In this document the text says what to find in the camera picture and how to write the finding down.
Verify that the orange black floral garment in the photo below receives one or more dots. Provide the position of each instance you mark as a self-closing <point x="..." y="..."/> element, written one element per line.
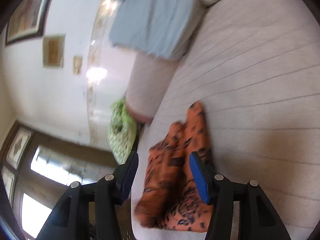
<point x="170" y="199"/>

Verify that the medium gold framed picture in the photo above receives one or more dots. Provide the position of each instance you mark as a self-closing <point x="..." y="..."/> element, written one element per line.
<point x="53" y="51"/>

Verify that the grey blue pillow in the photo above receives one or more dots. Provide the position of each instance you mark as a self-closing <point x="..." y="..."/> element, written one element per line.
<point x="160" y="28"/>

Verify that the small gold framed picture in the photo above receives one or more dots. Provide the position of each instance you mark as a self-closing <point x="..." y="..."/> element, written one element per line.
<point x="77" y="64"/>

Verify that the large framed wall picture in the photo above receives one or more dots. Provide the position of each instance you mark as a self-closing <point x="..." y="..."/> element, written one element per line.
<point x="27" y="21"/>

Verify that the wooden glass door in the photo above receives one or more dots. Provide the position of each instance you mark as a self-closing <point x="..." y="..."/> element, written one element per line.
<point x="38" y="168"/>

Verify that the pink maroon bed headboard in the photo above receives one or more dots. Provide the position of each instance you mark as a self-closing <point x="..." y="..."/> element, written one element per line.
<point x="148" y="83"/>

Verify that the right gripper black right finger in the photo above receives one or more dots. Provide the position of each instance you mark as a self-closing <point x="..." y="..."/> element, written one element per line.
<point x="241" y="210"/>

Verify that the green white patterned pillow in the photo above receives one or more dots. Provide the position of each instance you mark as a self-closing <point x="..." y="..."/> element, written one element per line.
<point x="121" y="132"/>

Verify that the pink grid bed mattress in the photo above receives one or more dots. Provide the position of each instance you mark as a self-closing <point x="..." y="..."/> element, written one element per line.
<point x="254" y="65"/>

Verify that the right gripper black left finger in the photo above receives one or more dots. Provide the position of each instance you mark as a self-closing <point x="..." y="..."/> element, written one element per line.
<point x="85" y="210"/>

